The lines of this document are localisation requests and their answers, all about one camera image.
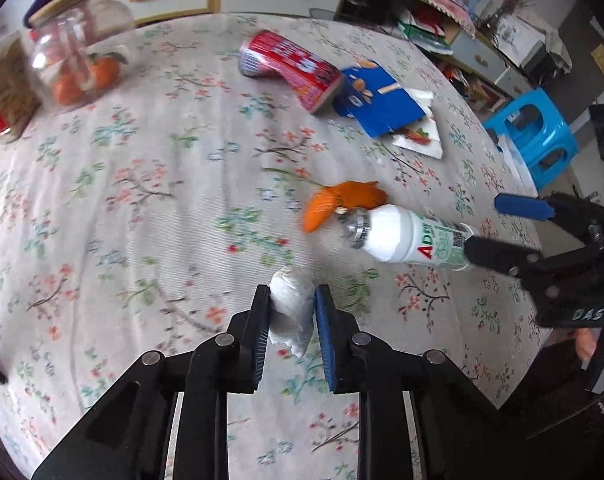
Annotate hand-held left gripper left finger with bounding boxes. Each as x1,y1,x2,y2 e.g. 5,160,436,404
32,284,271,480

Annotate plastic jar with red label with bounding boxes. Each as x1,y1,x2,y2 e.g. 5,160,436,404
0,32,43,144

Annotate white paper napkin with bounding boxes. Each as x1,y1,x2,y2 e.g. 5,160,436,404
391,88,444,160

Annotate dried branches in vase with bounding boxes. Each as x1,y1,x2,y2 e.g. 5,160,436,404
476,0,535,33

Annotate low wooden side cabinet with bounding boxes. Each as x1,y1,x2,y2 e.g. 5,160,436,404
341,0,533,111

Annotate red drink can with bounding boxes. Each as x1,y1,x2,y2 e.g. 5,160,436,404
239,30,344,112

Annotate blue almond print carton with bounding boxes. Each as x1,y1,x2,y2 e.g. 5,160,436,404
332,60,431,139

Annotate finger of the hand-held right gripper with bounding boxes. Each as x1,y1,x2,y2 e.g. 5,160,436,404
494,193,604,227
464,236,542,279

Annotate blue plastic stool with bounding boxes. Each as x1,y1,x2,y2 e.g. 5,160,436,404
482,87,581,187

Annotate white plastic drink bottle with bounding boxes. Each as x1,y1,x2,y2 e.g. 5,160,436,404
341,204,481,272

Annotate glass jar with oranges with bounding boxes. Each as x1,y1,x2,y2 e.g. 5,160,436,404
29,0,133,107

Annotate person's right hand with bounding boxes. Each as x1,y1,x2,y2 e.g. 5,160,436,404
574,325,604,362

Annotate orange peel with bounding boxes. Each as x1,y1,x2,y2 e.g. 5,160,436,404
303,180,388,234

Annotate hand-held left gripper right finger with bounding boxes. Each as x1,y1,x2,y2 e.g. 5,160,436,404
314,284,533,480

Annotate white plastic bin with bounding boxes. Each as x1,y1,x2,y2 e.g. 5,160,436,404
496,132,539,197

